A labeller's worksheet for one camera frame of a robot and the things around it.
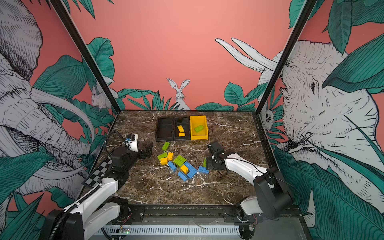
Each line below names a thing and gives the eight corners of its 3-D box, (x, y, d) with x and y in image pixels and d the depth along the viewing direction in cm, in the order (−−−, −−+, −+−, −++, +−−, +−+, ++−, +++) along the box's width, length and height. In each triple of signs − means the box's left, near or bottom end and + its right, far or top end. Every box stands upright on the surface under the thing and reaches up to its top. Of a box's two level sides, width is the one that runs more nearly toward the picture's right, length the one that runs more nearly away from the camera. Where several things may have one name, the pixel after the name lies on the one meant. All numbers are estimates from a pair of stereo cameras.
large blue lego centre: (180, 168, 92) (179, 166, 90) (186, 162, 95) (186, 160, 93) (190, 178, 88) (190, 177, 86) (196, 172, 91) (197, 170, 89)
